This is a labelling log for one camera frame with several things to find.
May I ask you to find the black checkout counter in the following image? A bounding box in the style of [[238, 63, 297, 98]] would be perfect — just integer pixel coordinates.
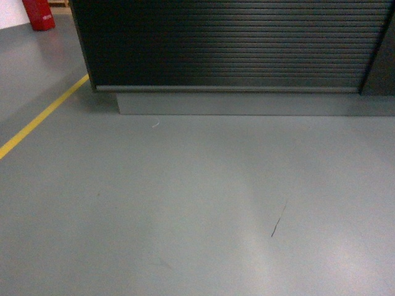
[[70, 1, 394, 117]]

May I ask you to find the red fire extinguisher box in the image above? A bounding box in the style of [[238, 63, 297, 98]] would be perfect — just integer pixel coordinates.
[[22, 0, 56, 31]]

